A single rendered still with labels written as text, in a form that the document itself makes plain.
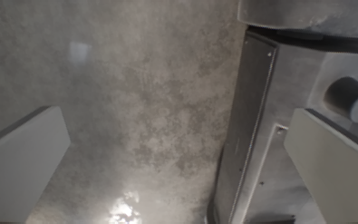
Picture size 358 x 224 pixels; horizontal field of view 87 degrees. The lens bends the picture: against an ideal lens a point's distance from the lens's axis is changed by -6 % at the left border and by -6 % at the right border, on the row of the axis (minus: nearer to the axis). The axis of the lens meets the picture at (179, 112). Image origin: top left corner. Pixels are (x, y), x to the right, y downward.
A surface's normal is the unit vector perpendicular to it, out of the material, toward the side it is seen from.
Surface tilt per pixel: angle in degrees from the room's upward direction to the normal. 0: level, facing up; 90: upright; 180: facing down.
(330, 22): 18
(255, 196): 0
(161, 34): 0
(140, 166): 0
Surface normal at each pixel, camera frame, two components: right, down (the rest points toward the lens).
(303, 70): -0.65, 0.36
